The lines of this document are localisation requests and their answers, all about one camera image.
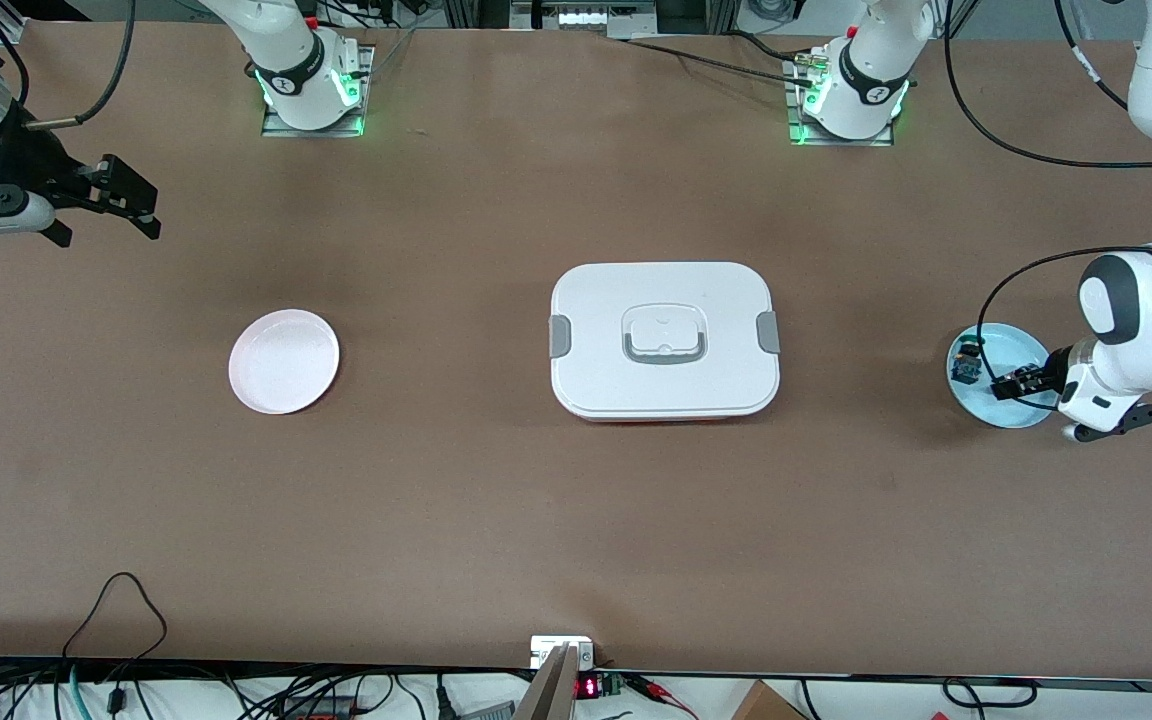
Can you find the white side desk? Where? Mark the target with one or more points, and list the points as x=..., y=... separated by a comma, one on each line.
x=886, y=705

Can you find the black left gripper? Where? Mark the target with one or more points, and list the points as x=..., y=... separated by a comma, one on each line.
x=1034, y=380

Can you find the brown cardboard box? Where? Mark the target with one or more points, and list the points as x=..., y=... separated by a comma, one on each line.
x=766, y=703

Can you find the red digit display module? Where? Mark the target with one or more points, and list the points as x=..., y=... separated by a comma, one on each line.
x=588, y=687

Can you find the red black clip leads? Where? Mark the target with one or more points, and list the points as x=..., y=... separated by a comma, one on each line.
x=661, y=693

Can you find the light blue round plate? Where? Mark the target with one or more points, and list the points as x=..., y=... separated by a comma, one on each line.
x=1006, y=345

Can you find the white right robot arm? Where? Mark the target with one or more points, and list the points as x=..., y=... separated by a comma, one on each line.
x=291, y=60

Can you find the white lidded lunch box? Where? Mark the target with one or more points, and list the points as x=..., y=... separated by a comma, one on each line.
x=666, y=390

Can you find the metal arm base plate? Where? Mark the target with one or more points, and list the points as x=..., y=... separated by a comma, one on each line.
x=281, y=128
x=806, y=138

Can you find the white round plate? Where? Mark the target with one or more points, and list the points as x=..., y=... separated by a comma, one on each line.
x=284, y=362

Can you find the aluminium frame rack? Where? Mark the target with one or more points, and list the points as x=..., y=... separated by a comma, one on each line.
x=586, y=15

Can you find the white socket box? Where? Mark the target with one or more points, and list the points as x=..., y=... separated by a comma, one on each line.
x=548, y=648

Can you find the aluminium profile bar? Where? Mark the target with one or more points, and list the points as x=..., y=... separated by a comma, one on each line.
x=548, y=690

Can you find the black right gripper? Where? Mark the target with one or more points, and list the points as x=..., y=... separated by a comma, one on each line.
x=24, y=160

